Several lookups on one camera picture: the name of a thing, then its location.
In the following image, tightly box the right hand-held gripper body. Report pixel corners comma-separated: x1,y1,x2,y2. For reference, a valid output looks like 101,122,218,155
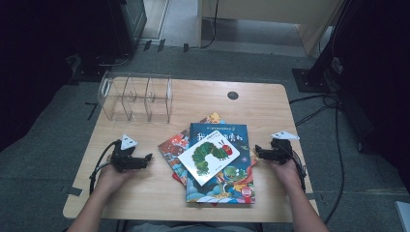
265,130,301,165

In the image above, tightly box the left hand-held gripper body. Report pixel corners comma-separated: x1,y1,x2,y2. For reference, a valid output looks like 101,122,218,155
110,133,148,173

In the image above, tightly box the light blue animals picture book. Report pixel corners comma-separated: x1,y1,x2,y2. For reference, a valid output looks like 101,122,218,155
157,111,226,188

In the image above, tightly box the dark blue monster picture book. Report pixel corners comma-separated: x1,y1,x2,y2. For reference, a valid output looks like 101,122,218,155
186,122,256,205

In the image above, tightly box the white caterpillar picture book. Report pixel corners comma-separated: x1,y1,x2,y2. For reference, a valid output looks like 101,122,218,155
177,134,242,188

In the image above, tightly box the clear acrylic book rack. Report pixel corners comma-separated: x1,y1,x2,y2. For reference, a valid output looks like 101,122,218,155
97,71,174,125

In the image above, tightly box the person's right hand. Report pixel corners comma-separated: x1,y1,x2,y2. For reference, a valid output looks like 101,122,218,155
270,159,303,191

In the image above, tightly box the person's left hand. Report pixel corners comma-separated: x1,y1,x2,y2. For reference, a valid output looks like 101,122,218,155
96,156,137,196

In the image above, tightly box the black tape corner mark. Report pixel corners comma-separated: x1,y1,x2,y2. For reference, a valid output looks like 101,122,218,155
84,101,99,122

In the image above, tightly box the person's grey clothing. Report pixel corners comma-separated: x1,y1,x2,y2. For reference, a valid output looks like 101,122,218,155
124,220,263,232

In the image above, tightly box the black metal stand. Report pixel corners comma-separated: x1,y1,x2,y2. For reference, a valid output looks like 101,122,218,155
291,0,352,95

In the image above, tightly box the dark cabinet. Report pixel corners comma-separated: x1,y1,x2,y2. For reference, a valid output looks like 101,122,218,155
96,0,148,67

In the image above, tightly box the white box corner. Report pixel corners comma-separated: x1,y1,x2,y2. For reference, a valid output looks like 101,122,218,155
395,200,410,232

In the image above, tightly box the light wooden partition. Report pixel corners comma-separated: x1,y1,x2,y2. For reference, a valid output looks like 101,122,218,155
196,0,343,57

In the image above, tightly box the right hand-held gripper cable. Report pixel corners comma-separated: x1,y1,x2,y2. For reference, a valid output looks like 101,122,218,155
288,141,308,192

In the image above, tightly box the hand-held gripper cable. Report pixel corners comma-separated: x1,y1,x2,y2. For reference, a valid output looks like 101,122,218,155
288,141,308,192
89,140,120,196

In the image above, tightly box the left hand-held gripper cable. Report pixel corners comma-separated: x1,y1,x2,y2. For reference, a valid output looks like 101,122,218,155
89,140,120,196

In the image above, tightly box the black floor cable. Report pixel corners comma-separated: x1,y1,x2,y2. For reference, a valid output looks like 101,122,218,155
294,101,346,225
288,92,339,105

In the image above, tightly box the black hanging cable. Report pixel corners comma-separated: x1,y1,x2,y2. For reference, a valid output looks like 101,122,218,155
189,0,220,50

